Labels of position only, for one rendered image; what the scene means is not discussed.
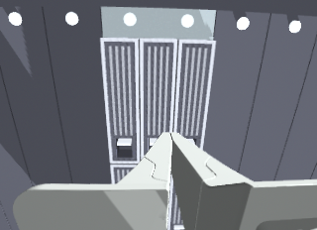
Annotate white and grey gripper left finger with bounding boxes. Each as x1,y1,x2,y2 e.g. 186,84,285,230
13,133,172,230

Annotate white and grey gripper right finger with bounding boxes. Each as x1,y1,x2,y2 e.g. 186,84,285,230
169,133,317,230

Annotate black rack frame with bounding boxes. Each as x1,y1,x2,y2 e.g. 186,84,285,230
0,0,317,230

